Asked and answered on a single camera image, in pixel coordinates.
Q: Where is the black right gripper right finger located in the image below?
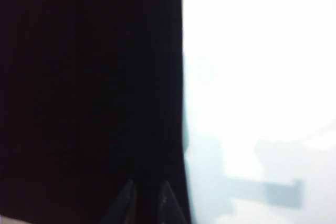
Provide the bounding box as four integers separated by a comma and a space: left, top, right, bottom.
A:
157, 180, 188, 224

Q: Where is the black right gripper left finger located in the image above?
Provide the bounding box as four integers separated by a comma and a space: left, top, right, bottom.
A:
101, 179, 138, 224

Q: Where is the black polo shirt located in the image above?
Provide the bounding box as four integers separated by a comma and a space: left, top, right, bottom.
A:
0, 0, 196, 224

